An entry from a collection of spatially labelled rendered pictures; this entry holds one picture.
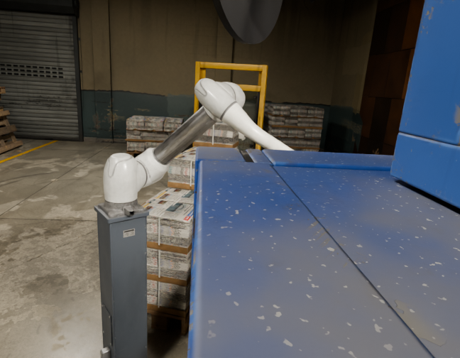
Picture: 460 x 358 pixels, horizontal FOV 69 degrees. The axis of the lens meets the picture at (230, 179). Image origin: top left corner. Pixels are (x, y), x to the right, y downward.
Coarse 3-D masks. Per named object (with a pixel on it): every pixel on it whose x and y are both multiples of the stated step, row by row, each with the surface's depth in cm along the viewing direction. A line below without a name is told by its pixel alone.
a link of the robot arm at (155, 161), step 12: (228, 84) 143; (240, 96) 147; (204, 108) 153; (192, 120) 157; (204, 120) 155; (216, 120) 154; (180, 132) 161; (192, 132) 159; (168, 144) 164; (180, 144) 163; (144, 156) 169; (156, 156) 168; (168, 156) 167; (144, 168) 168; (156, 168) 169; (168, 168) 176; (156, 180) 179
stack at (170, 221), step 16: (160, 192) 247; (176, 192) 249; (192, 192) 251; (160, 208) 216; (176, 208) 218; (192, 208) 220; (160, 224) 205; (176, 224) 202; (192, 224) 209; (160, 240) 207; (176, 240) 205; (160, 256) 210; (176, 256) 208; (160, 272) 213; (176, 272) 211; (160, 288) 217; (176, 288) 214; (160, 304) 221; (176, 304) 218; (160, 320) 223
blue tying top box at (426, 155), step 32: (448, 0) 24; (448, 32) 24; (416, 64) 27; (448, 64) 23; (416, 96) 27; (448, 96) 23; (416, 128) 27; (448, 128) 23; (416, 160) 26; (448, 160) 23; (448, 192) 23
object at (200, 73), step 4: (196, 64) 344; (196, 68) 345; (200, 68) 351; (204, 68) 350; (196, 72) 346; (200, 72) 353; (204, 72) 352; (196, 76) 347; (200, 76) 354; (204, 76) 353; (196, 80) 348; (196, 84) 349; (196, 100) 353; (196, 104) 354; (200, 104) 355; (196, 108) 355
